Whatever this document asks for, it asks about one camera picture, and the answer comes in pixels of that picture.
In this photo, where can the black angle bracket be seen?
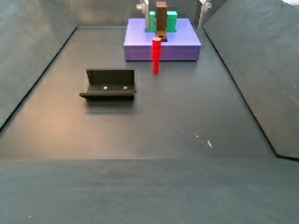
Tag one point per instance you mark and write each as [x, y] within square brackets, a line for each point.
[109, 83]

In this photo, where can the green block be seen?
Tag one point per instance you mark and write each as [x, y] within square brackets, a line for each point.
[171, 21]
[151, 27]

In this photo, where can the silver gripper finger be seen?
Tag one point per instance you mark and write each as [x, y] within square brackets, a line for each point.
[144, 8]
[204, 6]

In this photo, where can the red cylindrical peg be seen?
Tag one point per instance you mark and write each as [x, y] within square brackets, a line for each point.
[156, 49]

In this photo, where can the green right block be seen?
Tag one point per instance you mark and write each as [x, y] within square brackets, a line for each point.
[171, 21]

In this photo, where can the brown upright block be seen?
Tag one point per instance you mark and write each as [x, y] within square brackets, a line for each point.
[160, 20]

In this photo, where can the green left block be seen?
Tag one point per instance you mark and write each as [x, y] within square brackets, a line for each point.
[151, 27]

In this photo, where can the purple board base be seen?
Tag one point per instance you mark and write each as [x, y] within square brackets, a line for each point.
[181, 46]

